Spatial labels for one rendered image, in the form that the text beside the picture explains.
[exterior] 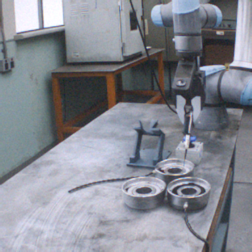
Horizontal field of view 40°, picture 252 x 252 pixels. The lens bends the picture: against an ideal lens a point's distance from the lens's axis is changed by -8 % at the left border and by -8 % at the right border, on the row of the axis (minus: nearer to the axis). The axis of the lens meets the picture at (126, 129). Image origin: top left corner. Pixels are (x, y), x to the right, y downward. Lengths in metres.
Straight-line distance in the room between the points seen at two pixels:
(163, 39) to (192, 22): 3.79
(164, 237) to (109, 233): 0.12
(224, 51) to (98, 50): 1.70
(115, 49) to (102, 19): 0.29
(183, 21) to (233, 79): 0.40
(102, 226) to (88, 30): 2.55
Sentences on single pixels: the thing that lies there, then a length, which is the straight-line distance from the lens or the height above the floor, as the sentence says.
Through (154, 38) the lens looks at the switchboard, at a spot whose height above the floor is 0.86.
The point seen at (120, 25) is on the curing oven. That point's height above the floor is 1.13.
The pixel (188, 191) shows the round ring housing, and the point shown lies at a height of 0.82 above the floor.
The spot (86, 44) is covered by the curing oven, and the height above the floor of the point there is 0.97.
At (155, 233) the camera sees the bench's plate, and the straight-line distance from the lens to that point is 0.78.
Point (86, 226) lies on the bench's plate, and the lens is 0.83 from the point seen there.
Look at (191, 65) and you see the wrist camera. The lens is 0.99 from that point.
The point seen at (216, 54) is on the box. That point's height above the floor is 0.71.
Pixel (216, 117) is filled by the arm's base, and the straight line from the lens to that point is 1.38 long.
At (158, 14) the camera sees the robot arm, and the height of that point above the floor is 1.23.
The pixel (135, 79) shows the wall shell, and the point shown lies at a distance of 5.22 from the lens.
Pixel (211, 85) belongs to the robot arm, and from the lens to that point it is 1.34.
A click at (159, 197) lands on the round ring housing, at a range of 0.86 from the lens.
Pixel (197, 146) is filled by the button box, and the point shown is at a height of 0.85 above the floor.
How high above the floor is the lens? 1.25
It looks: 18 degrees down
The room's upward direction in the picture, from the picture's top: 4 degrees counter-clockwise
